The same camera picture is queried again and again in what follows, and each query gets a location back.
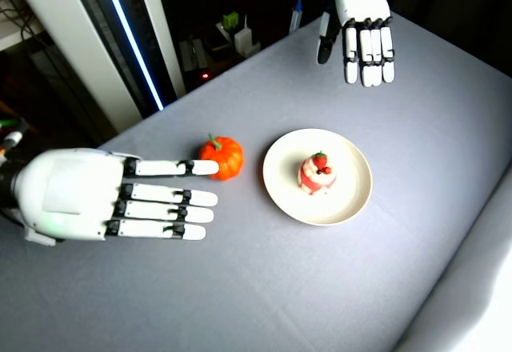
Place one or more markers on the white column with blue light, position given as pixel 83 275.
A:
pixel 80 40

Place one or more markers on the orange toy pumpkin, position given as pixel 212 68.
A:
pixel 226 160

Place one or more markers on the cream round plate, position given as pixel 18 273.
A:
pixel 288 176

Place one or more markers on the toy strawberry cake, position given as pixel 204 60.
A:
pixel 318 176

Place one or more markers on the white plastic bottle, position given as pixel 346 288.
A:
pixel 245 42

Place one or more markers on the grey power strip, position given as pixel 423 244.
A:
pixel 192 56

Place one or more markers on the green small box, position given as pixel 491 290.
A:
pixel 230 21

